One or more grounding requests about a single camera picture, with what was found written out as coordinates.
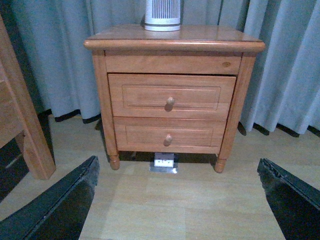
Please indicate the floor power socket box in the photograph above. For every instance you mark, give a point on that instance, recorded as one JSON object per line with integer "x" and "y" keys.
{"x": 164, "y": 162}

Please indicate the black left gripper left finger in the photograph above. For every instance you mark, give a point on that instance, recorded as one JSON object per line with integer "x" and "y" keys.
{"x": 60, "y": 212}

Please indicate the grey curtain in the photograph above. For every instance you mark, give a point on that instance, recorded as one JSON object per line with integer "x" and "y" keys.
{"x": 48, "y": 35}

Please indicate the wooden bed frame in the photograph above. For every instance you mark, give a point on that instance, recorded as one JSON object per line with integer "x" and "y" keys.
{"x": 18, "y": 117}

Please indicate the wooden drawer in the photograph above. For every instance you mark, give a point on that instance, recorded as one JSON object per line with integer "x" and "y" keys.
{"x": 169, "y": 135}
{"x": 202, "y": 97}

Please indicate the wooden nightstand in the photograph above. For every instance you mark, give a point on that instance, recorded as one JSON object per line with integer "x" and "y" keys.
{"x": 204, "y": 50}

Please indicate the white cylindrical air purifier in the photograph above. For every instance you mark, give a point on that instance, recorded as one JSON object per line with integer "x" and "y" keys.
{"x": 162, "y": 15}

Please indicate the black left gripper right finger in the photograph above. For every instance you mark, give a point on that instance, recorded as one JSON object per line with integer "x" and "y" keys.
{"x": 295, "y": 204}

